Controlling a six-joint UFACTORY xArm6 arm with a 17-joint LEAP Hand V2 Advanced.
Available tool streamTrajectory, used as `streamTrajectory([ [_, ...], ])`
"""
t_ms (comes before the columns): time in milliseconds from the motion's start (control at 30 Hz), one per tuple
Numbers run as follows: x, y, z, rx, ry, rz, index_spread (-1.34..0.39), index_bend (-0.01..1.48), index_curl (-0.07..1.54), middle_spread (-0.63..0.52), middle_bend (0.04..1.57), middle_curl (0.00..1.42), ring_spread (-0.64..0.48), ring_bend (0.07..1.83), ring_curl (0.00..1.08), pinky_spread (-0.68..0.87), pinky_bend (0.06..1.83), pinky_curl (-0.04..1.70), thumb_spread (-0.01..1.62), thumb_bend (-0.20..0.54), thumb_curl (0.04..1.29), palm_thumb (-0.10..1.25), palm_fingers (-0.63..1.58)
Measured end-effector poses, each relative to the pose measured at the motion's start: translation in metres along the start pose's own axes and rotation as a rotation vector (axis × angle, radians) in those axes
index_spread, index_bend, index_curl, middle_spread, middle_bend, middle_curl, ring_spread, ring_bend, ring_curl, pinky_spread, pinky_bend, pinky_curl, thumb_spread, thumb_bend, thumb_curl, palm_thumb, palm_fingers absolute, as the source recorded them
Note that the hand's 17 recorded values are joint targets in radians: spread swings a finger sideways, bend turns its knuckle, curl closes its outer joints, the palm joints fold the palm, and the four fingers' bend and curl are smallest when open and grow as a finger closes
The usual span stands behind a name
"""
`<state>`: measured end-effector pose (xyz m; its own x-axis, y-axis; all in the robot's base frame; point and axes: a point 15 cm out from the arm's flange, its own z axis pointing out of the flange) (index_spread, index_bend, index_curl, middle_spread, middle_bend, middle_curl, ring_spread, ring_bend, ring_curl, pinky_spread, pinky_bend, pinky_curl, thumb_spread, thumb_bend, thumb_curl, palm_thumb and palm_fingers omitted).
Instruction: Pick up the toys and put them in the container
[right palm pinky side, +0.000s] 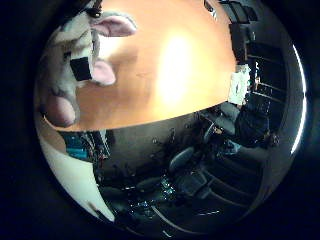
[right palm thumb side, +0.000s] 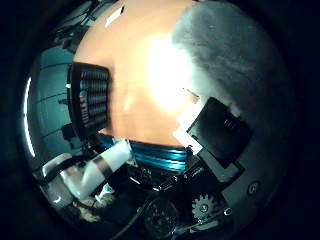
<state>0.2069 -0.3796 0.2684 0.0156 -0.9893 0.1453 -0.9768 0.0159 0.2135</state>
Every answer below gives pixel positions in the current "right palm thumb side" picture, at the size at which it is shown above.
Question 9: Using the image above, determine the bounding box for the white paper sheet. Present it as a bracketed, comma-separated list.
[104, 5, 126, 29]

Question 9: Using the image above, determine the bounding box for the black mesh container basket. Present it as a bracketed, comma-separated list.
[67, 61, 112, 138]

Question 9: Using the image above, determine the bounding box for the blue aluminium rail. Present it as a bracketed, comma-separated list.
[99, 133, 189, 174]

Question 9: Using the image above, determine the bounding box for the ceiling light strip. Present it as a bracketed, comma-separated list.
[22, 76, 37, 158]

